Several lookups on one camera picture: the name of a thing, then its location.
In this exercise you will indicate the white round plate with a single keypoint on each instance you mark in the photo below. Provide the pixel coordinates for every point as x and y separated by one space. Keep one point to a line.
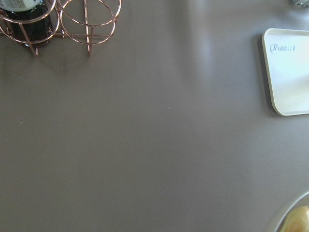
302 200

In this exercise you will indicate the yellow twisted donut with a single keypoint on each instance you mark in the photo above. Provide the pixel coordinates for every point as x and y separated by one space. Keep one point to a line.
297 220

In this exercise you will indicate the white rectangular tray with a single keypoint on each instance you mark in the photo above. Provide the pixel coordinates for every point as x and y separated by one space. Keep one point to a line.
286 54

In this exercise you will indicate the Suntory dark bottle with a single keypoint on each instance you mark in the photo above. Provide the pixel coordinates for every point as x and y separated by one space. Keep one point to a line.
23 10

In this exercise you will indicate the copper wire bottle rack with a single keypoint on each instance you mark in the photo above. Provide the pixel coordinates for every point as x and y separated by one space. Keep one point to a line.
87 22

